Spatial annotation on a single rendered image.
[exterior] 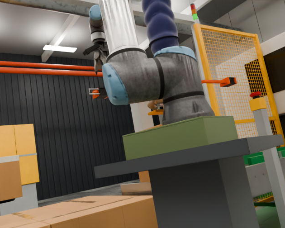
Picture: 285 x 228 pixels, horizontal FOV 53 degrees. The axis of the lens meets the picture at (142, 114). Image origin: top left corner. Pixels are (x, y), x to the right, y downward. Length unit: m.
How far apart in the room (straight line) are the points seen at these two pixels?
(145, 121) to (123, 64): 2.12
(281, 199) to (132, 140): 1.17
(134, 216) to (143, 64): 0.86
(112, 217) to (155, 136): 0.71
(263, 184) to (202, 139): 1.28
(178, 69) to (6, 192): 2.36
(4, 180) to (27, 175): 5.99
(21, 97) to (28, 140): 4.00
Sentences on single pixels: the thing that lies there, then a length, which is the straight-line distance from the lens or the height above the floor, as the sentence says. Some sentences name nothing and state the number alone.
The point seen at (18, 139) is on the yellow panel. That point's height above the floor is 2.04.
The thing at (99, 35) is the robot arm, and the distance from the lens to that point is 1.88.
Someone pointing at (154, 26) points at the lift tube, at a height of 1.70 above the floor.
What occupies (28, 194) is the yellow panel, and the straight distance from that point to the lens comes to 9.05.
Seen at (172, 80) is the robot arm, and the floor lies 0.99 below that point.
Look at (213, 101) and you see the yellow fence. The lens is 2.99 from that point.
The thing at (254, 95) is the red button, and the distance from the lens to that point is 1.88.
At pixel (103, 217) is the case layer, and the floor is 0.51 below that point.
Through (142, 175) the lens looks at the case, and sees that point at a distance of 1.97.
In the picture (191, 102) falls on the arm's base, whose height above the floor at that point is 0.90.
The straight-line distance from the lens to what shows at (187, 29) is 9.96.
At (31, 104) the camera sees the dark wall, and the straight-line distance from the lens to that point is 12.85.
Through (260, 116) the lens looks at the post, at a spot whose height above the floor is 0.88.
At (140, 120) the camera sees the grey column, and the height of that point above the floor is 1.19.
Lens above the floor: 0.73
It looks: 10 degrees up
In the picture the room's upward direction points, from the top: 10 degrees counter-clockwise
